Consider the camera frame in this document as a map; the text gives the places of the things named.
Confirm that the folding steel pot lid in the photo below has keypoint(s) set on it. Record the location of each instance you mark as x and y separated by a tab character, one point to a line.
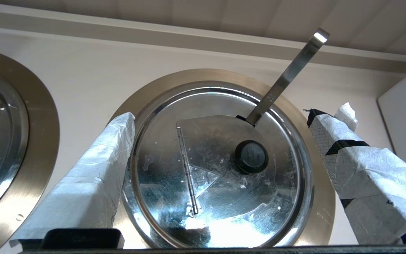
217	169

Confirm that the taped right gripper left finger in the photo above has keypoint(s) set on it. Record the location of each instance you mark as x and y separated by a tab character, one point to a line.
83	190

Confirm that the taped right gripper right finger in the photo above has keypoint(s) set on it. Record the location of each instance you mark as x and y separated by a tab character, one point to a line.
372	183

